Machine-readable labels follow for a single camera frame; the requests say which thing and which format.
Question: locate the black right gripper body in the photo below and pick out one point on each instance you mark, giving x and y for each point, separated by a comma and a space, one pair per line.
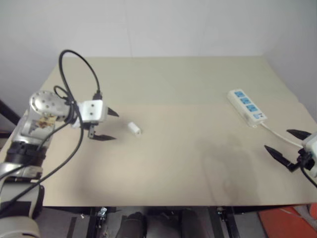
305, 160

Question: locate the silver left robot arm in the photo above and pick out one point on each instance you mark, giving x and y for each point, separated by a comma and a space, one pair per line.
45, 102

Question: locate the small white plug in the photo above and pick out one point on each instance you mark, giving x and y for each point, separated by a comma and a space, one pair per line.
135, 129

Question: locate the white power strip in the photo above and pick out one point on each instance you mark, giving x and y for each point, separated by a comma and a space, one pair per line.
247, 106

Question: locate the dark rounded shape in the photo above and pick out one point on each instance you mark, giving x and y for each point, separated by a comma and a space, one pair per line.
132, 225

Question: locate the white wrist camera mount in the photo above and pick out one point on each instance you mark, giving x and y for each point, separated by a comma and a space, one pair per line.
92, 110
311, 151

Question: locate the orange mat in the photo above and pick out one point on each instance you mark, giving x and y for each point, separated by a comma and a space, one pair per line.
284, 221

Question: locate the dark frame bar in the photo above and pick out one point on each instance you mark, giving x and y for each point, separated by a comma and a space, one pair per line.
8, 114

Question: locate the black metal table frame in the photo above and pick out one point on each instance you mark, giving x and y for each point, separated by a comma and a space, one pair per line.
94, 220

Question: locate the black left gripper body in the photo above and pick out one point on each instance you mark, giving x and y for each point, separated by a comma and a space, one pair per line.
91, 131

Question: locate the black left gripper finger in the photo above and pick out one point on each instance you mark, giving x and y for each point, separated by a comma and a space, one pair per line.
112, 112
104, 137

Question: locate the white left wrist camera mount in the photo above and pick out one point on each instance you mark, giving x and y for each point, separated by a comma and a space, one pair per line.
92, 110

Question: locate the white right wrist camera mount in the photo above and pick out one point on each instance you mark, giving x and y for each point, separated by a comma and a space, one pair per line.
311, 151

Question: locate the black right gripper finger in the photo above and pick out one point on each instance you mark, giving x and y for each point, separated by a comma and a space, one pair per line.
299, 134
277, 155

